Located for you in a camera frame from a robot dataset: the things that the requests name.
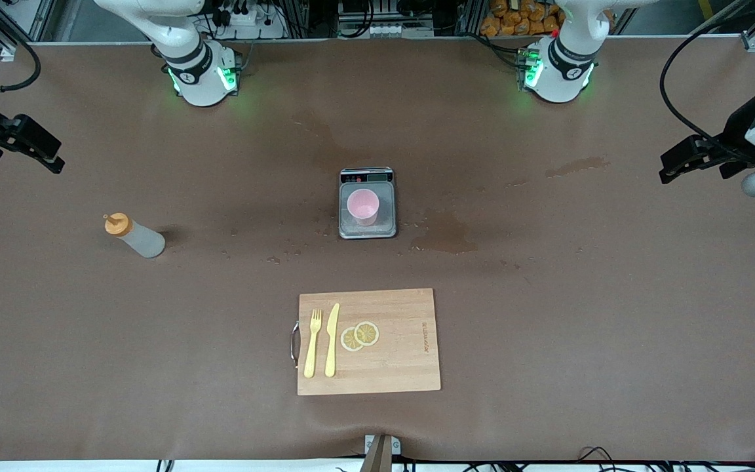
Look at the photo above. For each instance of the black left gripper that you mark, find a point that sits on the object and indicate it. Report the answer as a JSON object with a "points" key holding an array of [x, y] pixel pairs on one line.
{"points": [[739, 131]]}

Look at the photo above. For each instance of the translucent sauce bottle orange cap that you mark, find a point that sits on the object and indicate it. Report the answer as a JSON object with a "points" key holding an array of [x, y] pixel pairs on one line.
{"points": [[141, 241]]}

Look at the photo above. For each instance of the pink plastic cup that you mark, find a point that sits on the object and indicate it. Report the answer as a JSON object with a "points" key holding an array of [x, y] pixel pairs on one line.
{"points": [[362, 206]]}

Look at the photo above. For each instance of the orange snack packages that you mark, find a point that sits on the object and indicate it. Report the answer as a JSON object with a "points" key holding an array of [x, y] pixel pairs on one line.
{"points": [[515, 19]]}

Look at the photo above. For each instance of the white power strip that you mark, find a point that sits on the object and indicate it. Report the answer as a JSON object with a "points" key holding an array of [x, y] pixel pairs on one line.
{"points": [[246, 18]]}

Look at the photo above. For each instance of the silver digital kitchen scale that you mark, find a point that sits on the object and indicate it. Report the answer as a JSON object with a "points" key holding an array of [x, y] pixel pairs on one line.
{"points": [[367, 233]]}

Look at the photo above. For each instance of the white terminal block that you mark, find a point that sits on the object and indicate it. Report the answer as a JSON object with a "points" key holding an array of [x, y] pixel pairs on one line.
{"points": [[384, 29]]}

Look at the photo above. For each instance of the yellow plastic fork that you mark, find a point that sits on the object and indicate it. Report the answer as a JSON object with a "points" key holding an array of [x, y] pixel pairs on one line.
{"points": [[312, 347]]}

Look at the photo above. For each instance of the yellow plastic knife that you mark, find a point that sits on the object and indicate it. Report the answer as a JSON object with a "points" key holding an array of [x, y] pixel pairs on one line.
{"points": [[331, 341]]}

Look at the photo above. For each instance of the wooden cutting board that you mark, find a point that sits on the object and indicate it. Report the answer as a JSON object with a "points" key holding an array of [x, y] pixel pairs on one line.
{"points": [[390, 367]]}

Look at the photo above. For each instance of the dried lemon slice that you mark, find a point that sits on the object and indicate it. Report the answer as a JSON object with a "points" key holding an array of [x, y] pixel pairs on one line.
{"points": [[368, 333], [349, 341]]}

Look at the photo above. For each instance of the grey bracket with wooden post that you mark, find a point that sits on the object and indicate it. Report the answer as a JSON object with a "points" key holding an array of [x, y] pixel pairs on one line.
{"points": [[381, 452]]}

